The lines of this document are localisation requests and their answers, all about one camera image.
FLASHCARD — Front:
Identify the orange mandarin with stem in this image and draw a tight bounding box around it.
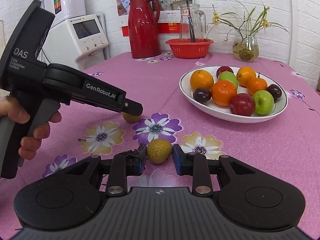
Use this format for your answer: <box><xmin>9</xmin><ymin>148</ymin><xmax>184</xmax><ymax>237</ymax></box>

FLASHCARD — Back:
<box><xmin>246</xmin><ymin>75</ymin><xmax>268</xmax><ymax>95</ymax></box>

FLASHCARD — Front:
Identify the smooth orange front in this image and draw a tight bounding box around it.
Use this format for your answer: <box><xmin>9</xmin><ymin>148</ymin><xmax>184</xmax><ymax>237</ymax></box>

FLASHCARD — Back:
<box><xmin>189</xmin><ymin>69</ymin><xmax>214</xmax><ymax>90</ymax></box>

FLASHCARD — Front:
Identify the dark purple plum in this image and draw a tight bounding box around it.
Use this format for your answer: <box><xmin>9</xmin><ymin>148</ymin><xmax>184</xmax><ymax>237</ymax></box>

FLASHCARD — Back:
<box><xmin>193</xmin><ymin>88</ymin><xmax>212</xmax><ymax>104</ymax></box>
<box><xmin>266</xmin><ymin>84</ymin><xmax>282</xmax><ymax>102</ymax></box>

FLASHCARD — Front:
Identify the textured orange tangerine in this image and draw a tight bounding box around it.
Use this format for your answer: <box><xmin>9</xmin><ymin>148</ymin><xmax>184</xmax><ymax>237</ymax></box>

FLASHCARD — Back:
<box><xmin>211</xmin><ymin>80</ymin><xmax>237</xmax><ymax>107</ymax></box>

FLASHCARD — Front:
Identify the clear glass pitcher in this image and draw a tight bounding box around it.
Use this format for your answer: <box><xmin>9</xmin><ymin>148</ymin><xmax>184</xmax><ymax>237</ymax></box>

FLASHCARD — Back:
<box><xmin>180</xmin><ymin>3</ymin><xmax>207</xmax><ymax>42</ymax></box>

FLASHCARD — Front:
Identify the pink floral tablecloth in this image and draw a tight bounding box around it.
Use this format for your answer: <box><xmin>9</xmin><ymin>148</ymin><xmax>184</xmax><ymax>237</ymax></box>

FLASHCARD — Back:
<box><xmin>1</xmin><ymin>52</ymin><xmax>319</xmax><ymax>239</ymax></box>

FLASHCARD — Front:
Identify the glass vase with plant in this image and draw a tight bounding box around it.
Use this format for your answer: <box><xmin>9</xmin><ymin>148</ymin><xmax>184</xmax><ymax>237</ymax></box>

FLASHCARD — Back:
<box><xmin>207</xmin><ymin>1</ymin><xmax>289</xmax><ymax>62</ymax></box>

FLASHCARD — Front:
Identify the smooth orange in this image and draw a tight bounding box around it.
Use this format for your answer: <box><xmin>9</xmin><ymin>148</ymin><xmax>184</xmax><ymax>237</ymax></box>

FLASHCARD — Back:
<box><xmin>189</xmin><ymin>69</ymin><xmax>214</xmax><ymax>90</ymax></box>
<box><xmin>236</xmin><ymin>66</ymin><xmax>256</xmax><ymax>87</ymax></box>

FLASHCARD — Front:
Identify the tan longan fruit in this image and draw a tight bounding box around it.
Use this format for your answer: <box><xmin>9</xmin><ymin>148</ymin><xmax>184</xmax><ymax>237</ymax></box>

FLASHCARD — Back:
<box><xmin>122</xmin><ymin>112</ymin><xmax>141</xmax><ymax>123</ymax></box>
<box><xmin>146</xmin><ymin>138</ymin><xmax>172</xmax><ymax>164</ymax></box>

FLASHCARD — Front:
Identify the white water dispenser machine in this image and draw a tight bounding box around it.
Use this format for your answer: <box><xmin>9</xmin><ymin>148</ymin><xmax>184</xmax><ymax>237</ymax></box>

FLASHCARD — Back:
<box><xmin>42</xmin><ymin>14</ymin><xmax>108</xmax><ymax>71</ymax></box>

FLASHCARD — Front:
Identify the person's left hand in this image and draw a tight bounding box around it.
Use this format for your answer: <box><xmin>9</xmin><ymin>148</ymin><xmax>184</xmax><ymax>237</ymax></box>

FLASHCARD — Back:
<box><xmin>0</xmin><ymin>96</ymin><xmax>62</xmax><ymax>161</ymax></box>

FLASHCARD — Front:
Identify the red plastic basket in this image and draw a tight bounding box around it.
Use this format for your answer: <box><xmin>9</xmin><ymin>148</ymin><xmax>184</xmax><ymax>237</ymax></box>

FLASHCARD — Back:
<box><xmin>166</xmin><ymin>38</ymin><xmax>214</xmax><ymax>59</ymax></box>

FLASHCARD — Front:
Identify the red thermos jug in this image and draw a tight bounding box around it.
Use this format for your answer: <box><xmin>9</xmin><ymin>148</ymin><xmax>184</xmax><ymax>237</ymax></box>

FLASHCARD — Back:
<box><xmin>128</xmin><ymin>0</ymin><xmax>161</xmax><ymax>59</ymax></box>

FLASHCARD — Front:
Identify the small green apple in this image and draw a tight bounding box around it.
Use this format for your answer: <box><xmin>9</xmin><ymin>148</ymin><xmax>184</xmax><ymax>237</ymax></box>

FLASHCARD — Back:
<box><xmin>253</xmin><ymin>90</ymin><xmax>274</xmax><ymax>115</ymax></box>

